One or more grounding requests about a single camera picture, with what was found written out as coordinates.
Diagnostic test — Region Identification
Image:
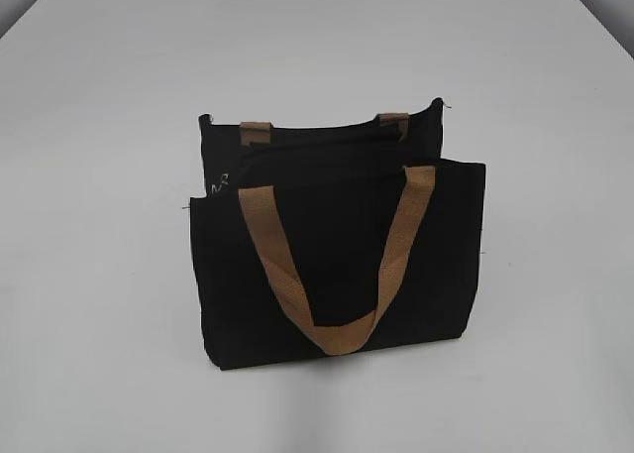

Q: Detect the tan rear bag strap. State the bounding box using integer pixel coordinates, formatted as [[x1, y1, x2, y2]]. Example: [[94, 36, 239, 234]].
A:
[[239, 111, 411, 150]]

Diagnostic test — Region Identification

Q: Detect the tan bag strap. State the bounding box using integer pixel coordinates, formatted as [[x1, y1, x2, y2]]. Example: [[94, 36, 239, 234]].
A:
[[237, 165, 438, 359], [239, 111, 411, 150]]

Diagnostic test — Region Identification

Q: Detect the black canvas tote bag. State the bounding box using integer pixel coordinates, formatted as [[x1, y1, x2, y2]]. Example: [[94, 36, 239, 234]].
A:
[[188, 98, 485, 370]]

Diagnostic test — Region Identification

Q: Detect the tan front bag strap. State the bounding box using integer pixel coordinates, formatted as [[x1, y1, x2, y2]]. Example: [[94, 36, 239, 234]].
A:
[[237, 165, 438, 359]]

